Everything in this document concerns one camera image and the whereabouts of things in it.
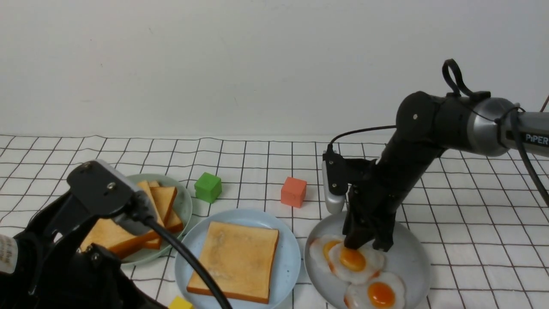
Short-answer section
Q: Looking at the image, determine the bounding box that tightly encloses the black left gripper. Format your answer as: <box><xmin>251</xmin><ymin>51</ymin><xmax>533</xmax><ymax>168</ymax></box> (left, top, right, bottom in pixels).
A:
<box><xmin>1</xmin><ymin>192</ymin><xmax>163</xmax><ymax>309</ymax></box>

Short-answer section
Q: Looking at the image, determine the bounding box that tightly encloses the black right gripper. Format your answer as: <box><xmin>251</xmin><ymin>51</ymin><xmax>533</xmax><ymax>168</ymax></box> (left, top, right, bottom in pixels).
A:
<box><xmin>343</xmin><ymin>158</ymin><xmax>419</xmax><ymax>252</ymax></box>

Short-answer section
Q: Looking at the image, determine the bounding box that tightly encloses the fried egg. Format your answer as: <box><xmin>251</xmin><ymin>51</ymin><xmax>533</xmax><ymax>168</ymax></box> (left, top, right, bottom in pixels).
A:
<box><xmin>308</xmin><ymin>234</ymin><xmax>344</xmax><ymax>273</ymax></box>
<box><xmin>344</xmin><ymin>272</ymin><xmax>406</xmax><ymax>309</ymax></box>
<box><xmin>323</xmin><ymin>241</ymin><xmax>386</xmax><ymax>285</ymax></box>

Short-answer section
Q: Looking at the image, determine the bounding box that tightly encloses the toast slice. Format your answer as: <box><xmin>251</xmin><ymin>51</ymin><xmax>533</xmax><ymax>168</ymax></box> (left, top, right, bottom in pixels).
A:
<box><xmin>81</xmin><ymin>181</ymin><xmax>164</xmax><ymax>259</ymax></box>
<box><xmin>199</xmin><ymin>221</ymin><xmax>280</xmax><ymax>304</ymax></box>
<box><xmin>165</xmin><ymin>209</ymin><xmax>184</xmax><ymax>233</ymax></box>
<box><xmin>148</xmin><ymin>181</ymin><xmax>177</xmax><ymax>226</ymax></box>

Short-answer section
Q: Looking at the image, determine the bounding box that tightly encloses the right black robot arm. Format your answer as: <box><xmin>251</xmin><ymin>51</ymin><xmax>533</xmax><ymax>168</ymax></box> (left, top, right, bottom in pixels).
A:
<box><xmin>343</xmin><ymin>91</ymin><xmax>548</xmax><ymax>252</ymax></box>

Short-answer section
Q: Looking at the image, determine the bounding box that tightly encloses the grey plate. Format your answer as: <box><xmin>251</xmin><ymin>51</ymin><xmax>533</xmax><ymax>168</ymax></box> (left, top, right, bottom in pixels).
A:
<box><xmin>303</xmin><ymin>211</ymin><xmax>431</xmax><ymax>309</ymax></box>

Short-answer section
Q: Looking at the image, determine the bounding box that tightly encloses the orange-red cube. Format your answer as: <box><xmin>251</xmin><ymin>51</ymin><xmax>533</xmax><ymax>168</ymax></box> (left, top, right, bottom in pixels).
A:
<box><xmin>280</xmin><ymin>177</ymin><xmax>307</xmax><ymax>209</ymax></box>

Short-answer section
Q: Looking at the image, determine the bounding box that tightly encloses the light blue plate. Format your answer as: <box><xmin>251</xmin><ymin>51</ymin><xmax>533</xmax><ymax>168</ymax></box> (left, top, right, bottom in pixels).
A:
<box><xmin>182</xmin><ymin>209</ymin><xmax>302</xmax><ymax>309</ymax></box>

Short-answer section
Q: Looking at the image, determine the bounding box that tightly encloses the yellow cube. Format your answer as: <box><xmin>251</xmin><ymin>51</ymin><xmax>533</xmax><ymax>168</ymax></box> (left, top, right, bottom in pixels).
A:
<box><xmin>167</xmin><ymin>297</ymin><xmax>194</xmax><ymax>309</ymax></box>

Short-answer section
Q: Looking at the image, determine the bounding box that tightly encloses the pale green plate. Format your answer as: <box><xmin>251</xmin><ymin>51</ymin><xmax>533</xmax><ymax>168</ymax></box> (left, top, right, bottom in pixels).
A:
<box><xmin>122</xmin><ymin>173</ymin><xmax>193</xmax><ymax>266</ymax></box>

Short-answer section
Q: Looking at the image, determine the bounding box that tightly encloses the green cube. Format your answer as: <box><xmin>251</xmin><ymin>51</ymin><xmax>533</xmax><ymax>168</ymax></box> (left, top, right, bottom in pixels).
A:
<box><xmin>194</xmin><ymin>172</ymin><xmax>222</xmax><ymax>204</ymax></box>

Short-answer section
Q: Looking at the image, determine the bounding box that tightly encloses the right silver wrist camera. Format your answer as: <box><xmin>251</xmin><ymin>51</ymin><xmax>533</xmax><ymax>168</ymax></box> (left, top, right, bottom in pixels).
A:
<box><xmin>322</xmin><ymin>144</ymin><xmax>348</xmax><ymax>215</ymax></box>

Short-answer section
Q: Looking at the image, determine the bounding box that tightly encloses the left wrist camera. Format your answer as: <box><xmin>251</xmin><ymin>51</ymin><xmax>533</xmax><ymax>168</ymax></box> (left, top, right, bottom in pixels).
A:
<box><xmin>67</xmin><ymin>160</ymin><xmax>158</xmax><ymax>236</ymax></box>

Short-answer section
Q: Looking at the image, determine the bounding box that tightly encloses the right black camera cable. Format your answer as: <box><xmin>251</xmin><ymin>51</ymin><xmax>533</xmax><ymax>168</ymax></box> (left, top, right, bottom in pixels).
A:
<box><xmin>327</xmin><ymin>59</ymin><xmax>549</xmax><ymax>206</ymax></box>

